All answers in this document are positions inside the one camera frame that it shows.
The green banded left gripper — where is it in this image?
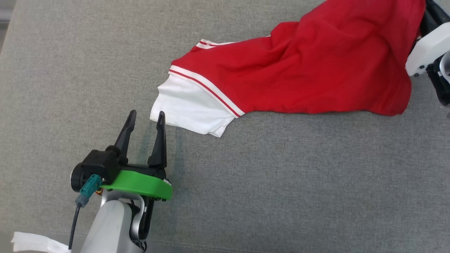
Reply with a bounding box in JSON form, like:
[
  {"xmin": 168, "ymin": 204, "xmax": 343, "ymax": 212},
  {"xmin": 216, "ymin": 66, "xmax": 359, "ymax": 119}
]
[{"xmin": 102, "ymin": 110, "xmax": 173, "ymax": 202}]

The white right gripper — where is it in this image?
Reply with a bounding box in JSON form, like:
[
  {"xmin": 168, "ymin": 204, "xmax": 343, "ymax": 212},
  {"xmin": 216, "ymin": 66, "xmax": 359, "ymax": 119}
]
[{"xmin": 405, "ymin": 0, "xmax": 450, "ymax": 77}]

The left cable teal connector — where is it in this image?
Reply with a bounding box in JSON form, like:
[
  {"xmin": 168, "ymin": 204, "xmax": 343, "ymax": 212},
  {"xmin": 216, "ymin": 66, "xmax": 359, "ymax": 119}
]
[{"xmin": 68, "ymin": 175, "xmax": 103, "ymax": 250}]

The white crumpled tape tag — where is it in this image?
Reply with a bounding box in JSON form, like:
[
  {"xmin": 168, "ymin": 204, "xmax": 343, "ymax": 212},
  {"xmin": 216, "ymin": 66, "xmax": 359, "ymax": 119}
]
[{"xmin": 11, "ymin": 232, "xmax": 71, "ymax": 253}]

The red white striped shirt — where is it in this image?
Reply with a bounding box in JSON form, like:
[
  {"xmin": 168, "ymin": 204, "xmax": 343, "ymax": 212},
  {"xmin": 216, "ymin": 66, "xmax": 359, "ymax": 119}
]
[{"xmin": 150, "ymin": 0, "xmax": 426, "ymax": 138}]

